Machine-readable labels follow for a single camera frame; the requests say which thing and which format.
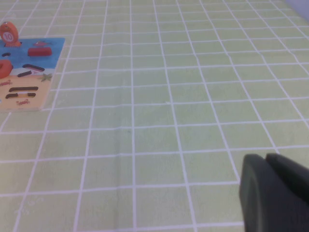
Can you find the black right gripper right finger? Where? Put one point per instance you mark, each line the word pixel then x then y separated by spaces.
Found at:
pixel 294 183

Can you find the red minus sign piece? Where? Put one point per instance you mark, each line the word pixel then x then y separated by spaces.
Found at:
pixel 39 51

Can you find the colourful wooden puzzle board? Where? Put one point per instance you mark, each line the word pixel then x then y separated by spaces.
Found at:
pixel 24 58

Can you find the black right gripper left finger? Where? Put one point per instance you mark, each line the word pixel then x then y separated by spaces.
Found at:
pixel 256 193

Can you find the green checked tablecloth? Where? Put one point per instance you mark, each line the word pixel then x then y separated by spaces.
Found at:
pixel 169 120

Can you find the orange fish piece ten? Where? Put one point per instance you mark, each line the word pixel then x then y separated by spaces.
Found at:
pixel 9 33

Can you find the orange number ten piece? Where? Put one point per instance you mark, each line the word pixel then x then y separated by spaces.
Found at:
pixel 3 68

